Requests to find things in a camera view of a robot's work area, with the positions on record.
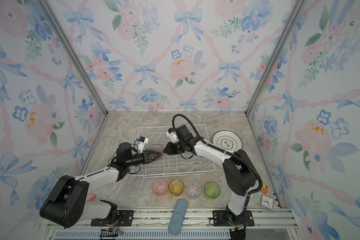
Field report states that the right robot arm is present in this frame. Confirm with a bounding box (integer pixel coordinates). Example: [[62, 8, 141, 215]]
[[164, 125, 263, 226]]

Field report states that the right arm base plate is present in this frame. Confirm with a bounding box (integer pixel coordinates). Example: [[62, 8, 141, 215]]
[[210, 210, 255, 228]]

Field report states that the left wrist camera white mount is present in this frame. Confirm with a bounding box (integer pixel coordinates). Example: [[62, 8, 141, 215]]
[[134, 137, 149, 153]]

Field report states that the clear glass cup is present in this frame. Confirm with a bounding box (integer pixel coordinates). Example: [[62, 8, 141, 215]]
[[186, 183, 201, 199]]

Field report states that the ribbed ceramic bowl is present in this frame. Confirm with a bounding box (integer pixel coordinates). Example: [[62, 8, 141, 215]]
[[147, 145, 164, 163]]

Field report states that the black corrugated hose right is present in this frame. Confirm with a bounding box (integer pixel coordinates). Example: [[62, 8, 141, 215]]
[[171, 113, 264, 199]]

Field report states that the green translucent cup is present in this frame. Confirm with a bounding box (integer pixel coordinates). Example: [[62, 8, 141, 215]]
[[204, 181, 221, 199]]

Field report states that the orange green small toy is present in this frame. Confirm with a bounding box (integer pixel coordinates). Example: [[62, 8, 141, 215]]
[[261, 184, 269, 195]]

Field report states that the small white clock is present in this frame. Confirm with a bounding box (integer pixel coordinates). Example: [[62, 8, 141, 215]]
[[261, 196, 274, 211]]

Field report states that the pink translucent cup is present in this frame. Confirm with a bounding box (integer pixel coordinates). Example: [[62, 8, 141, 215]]
[[152, 179, 169, 196]]

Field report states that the aluminium front rail frame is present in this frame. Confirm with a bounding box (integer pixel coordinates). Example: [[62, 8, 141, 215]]
[[41, 208, 303, 240]]

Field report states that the yellow translucent cup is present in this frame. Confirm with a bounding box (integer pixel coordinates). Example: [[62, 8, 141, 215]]
[[168, 179, 185, 196]]

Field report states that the white wire dish rack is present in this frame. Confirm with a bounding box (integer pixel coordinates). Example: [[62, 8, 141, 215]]
[[131, 124, 217, 178]]

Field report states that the aluminium corner post right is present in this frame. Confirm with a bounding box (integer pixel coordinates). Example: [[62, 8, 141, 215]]
[[246, 0, 306, 118]]

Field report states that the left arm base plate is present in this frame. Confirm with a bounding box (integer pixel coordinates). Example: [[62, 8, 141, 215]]
[[91, 210, 134, 227]]

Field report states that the aluminium corner post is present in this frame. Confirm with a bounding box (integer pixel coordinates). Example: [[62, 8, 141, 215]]
[[246, 0, 306, 118], [36, 0, 108, 116]]

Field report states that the aluminium corner post left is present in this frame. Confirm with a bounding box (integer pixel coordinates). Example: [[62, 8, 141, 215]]
[[36, 0, 108, 116]]

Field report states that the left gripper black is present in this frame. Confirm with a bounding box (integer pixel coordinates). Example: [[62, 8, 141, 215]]
[[126, 150, 162, 168]]

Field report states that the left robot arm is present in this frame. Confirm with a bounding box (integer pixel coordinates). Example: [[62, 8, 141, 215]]
[[40, 143, 164, 228]]

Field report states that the pink small toy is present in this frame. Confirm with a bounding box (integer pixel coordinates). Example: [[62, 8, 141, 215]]
[[86, 194, 96, 202]]

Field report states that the white plate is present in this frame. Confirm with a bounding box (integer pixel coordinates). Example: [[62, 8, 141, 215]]
[[212, 131, 243, 153]]

